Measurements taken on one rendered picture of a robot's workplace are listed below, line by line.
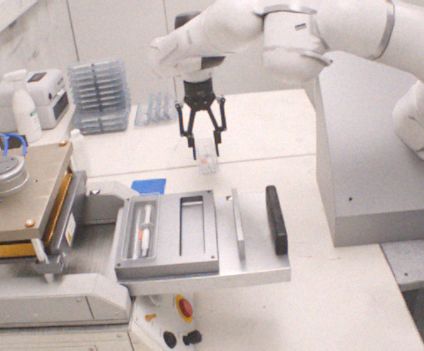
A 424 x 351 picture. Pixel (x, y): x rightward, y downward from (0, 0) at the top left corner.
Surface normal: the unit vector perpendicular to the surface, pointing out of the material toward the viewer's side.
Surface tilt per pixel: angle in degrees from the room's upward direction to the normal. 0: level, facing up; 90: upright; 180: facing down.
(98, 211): 90
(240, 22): 79
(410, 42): 83
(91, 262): 0
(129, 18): 90
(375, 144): 44
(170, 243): 0
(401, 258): 0
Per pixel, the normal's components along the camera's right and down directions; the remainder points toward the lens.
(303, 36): -0.27, -0.02
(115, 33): 0.04, 0.53
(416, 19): 0.16, -0.24
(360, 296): -0.10, -0.84
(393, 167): -0.09, -0.23
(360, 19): -0.09, 0.29
